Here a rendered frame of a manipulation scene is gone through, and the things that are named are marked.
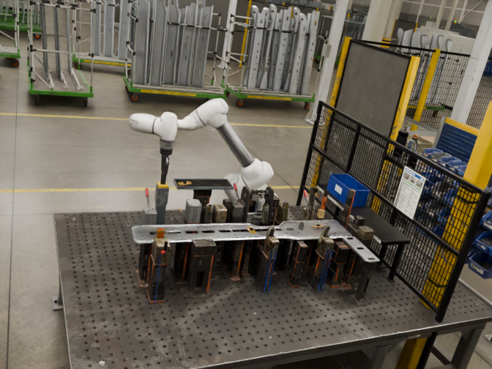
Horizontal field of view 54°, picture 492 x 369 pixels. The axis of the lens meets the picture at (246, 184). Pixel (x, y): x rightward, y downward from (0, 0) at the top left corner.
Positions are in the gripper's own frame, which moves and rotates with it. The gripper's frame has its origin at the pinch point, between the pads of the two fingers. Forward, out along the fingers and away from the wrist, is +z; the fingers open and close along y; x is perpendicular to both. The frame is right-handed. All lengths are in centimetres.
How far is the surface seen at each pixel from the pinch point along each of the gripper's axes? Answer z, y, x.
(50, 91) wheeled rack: 91, -572, -64
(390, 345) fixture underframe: 61, 99, 119
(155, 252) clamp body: 18, 56, -14
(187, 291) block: 48, 51, 8
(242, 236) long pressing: 19, 41, 41
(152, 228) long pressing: 19.0, 28.4, -10.0
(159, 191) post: 6.9, 3.5, -2.1
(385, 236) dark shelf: 16, 53, 134
